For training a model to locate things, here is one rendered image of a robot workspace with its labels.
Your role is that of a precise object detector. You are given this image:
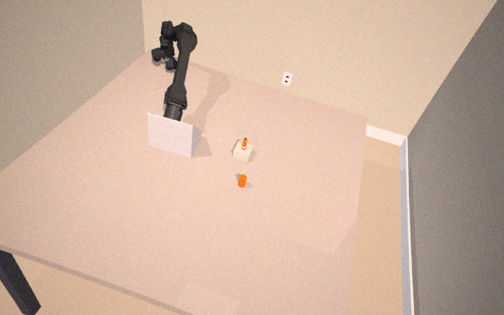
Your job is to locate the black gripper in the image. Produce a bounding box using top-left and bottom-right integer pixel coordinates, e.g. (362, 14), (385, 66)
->
(162, 46), (177, 71)

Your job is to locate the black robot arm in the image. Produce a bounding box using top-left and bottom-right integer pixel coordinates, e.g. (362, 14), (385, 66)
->
(152, 21), (198, 122)

